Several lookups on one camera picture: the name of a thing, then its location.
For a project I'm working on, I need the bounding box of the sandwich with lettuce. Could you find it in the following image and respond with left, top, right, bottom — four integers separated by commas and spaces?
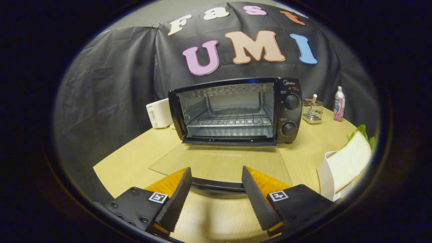
327, 124, 376, 193

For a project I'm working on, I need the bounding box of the silver pink bottle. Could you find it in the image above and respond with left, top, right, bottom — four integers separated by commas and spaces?
333, 86, 346, 122

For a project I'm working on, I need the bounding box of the clear wire mesh basket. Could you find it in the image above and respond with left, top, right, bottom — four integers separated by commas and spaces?
301, 99, 324, 125

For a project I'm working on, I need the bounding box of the white sandwich tray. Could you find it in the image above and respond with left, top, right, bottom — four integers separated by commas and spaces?
317, 151, 355, 202

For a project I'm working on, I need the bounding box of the black backdrop cloth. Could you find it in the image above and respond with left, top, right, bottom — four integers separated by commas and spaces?
53, 2, 379, 204

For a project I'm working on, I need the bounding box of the black toaster oven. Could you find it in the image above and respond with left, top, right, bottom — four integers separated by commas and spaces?
148, 77, 303, 197

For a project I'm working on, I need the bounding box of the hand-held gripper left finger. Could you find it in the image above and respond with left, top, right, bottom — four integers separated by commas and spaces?
104, 167, 193, 237

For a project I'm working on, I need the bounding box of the white pop-up toaster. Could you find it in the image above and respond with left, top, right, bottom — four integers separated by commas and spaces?
146, 98, 174, 129

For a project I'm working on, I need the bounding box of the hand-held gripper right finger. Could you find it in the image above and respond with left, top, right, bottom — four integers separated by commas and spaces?
241, 165, 335, 237

